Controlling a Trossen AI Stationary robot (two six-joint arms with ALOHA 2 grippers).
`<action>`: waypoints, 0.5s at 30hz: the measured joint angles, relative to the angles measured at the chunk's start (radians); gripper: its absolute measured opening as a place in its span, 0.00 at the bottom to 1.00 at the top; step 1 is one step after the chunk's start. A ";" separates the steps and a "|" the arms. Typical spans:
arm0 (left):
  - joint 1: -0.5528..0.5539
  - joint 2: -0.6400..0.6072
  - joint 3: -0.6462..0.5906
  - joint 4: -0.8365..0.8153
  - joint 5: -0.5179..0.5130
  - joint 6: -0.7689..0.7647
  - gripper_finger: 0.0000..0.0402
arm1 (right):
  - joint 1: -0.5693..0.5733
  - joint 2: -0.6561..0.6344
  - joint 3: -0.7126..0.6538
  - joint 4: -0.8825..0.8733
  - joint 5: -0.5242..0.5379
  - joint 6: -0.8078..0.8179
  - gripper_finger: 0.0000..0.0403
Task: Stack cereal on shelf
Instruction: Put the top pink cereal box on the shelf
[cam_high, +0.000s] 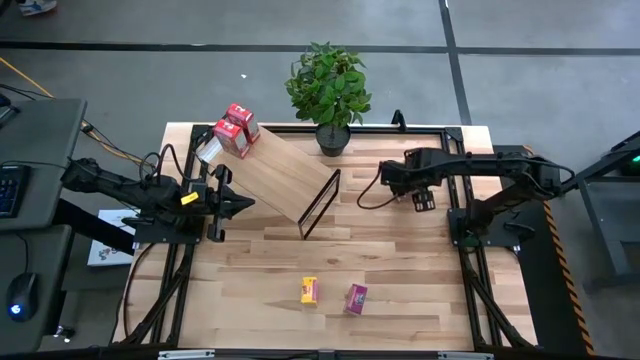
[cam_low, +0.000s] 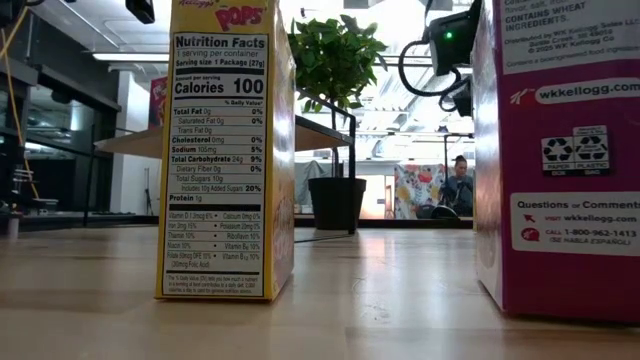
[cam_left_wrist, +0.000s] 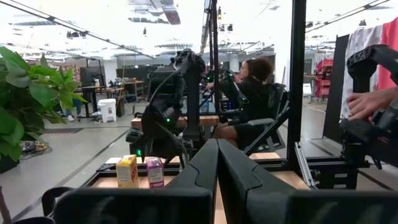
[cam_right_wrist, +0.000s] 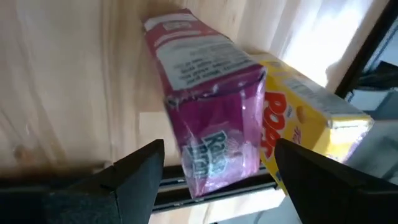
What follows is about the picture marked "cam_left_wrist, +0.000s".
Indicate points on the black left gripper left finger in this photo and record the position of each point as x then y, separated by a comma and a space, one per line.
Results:
140, 207

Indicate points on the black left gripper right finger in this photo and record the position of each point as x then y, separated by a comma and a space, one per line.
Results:
295, 208

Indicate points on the purple cereal box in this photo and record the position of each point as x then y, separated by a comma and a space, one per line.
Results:
155, 174

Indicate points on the yellow cereal box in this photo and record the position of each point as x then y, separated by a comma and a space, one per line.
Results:
127, 172

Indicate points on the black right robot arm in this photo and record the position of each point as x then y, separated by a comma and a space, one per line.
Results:
164, 124

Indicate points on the background black robot arm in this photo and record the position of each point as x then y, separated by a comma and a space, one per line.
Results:
233, 90

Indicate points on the white trash bin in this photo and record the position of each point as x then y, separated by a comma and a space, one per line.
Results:
107, 110

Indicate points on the wooden background table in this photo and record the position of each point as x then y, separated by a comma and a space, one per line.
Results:
210, 120

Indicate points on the black office chair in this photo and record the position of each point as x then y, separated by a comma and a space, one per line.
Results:
277, 96

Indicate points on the standing person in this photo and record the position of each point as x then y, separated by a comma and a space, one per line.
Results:
74, 110

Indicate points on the black upright panel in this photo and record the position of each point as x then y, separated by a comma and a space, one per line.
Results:
334, 93

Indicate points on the colourful floor pile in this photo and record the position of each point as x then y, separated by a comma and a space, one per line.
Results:
34, 147

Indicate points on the seated person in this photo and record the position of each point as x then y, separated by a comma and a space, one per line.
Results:
255, 93

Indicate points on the dark background desk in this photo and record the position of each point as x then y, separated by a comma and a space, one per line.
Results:
93, 90

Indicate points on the person's hand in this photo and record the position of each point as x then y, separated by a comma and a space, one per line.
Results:
367, 102

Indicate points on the red cart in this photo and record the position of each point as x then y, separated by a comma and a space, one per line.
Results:
324, 77

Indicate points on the floral patterned cloth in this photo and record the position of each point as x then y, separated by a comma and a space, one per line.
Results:
74, 73

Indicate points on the green potted plant black pot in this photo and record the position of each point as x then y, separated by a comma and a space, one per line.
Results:
31, 93

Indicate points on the white hanging cloth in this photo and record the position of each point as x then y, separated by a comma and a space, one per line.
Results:
360, 37

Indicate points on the red hanging cloth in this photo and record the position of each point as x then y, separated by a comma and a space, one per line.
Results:
390, 34

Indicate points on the silver aluminium bracket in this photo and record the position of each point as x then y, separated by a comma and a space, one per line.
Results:
306, 168

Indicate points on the black metal rig frame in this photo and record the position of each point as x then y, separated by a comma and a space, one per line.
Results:
295, 93

